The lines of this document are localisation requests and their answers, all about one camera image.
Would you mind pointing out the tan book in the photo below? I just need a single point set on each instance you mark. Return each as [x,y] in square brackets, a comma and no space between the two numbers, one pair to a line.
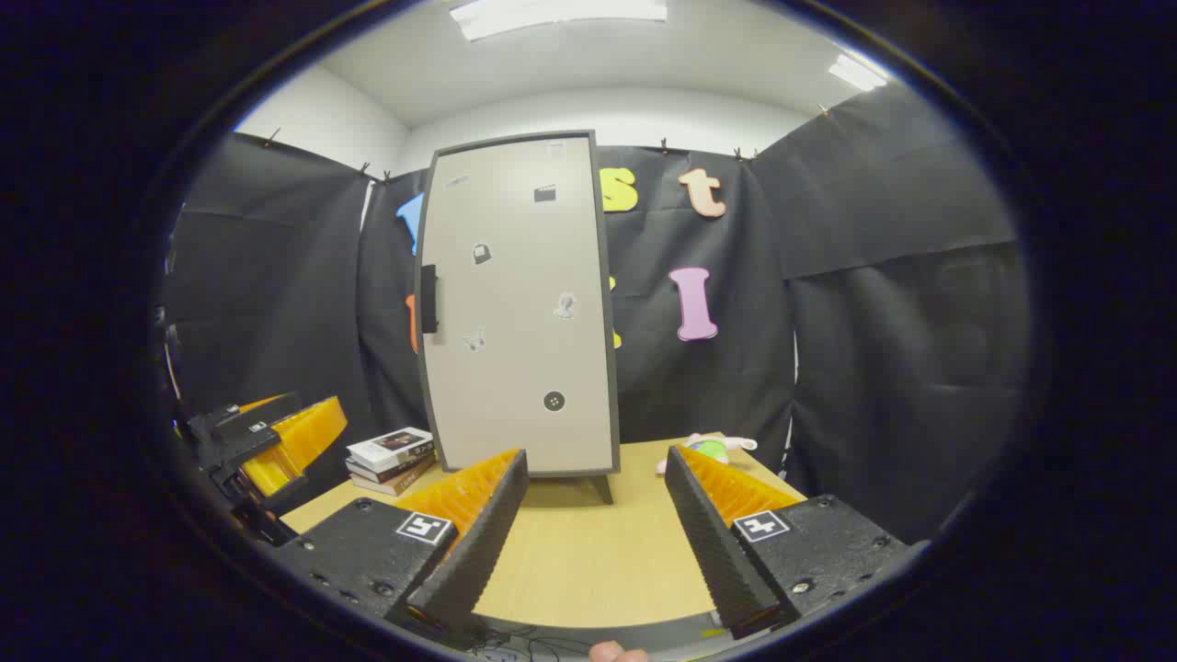
[395,485]

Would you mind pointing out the large ceiling light panel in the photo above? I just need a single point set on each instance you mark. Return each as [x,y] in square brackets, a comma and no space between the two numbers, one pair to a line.
[552,14]

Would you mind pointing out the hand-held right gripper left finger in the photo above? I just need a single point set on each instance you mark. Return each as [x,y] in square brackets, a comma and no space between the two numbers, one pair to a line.
[478,552]

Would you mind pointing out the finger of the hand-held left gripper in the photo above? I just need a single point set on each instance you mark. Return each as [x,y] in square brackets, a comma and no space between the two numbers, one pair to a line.
[267,432]
[216,414]

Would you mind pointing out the dark grey book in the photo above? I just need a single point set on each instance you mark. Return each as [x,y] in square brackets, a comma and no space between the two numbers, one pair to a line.
[397,471]

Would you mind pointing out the dark grey cabinet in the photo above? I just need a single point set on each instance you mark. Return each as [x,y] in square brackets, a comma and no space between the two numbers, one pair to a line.
[604,489]

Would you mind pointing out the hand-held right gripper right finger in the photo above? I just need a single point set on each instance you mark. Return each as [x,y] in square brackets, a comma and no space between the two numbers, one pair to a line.
[713,552]

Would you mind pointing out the small ceiling light panel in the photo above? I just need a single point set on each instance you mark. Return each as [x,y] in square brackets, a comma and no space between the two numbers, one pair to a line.
[855,74]

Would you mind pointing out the pink and green plush toy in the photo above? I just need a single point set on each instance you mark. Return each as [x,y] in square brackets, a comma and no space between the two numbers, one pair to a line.
[713,449]

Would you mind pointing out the grey cabinet door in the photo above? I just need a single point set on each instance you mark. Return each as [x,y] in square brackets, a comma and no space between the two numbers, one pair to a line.
[515,276]

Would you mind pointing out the black backdrop cloth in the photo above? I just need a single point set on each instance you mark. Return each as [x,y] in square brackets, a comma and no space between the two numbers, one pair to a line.
[874,322]

